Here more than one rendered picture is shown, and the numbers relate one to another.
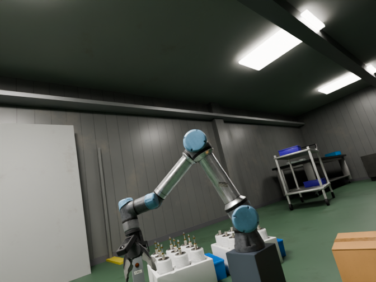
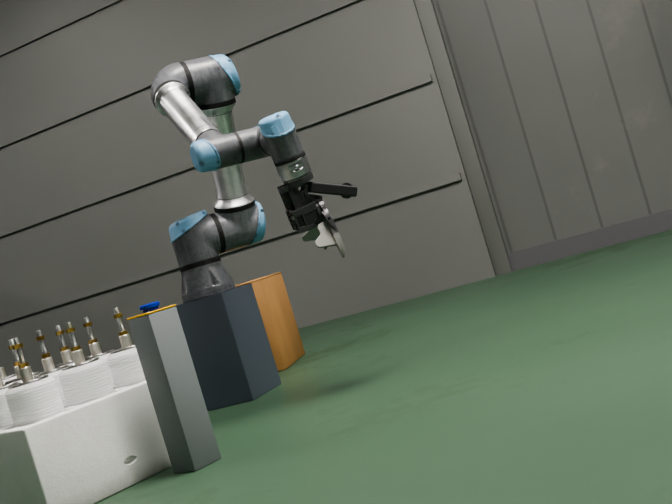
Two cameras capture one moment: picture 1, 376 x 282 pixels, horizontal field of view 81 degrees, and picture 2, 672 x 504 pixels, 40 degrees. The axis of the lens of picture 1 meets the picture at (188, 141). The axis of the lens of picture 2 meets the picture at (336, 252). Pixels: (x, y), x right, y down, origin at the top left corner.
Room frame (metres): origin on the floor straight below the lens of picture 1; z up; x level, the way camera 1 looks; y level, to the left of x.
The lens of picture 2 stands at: (2.03, 2.26, 0.34)
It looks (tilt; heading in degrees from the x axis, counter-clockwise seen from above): 0 degrees down; 243
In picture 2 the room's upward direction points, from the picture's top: 17 degrees counter-clockwise
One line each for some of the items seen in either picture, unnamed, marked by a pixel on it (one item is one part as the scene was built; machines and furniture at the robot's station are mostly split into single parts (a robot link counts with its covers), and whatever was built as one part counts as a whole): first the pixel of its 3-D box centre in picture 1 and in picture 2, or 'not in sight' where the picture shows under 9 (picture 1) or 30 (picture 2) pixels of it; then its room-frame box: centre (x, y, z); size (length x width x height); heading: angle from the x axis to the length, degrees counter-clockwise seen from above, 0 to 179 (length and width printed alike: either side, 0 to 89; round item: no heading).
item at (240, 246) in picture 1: (247, 237); (204, 278); (1.21, -0.19, 0.35); 0.15 x 0.15 x 0.10
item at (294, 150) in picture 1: (304, 173); not in sight; (4.51, -2.13, 0.58); 1.22 x 0.74 x 1.15; 149
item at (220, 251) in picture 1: (244, 253); not in sight; (1.95, -0.25, 0.09); 0.39 x 0.39 x 0.18; 21
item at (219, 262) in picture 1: (211, 266); not in sight; (1.90, 0.03, 0.06); 0.30 x 0.11 x 0.12; 21
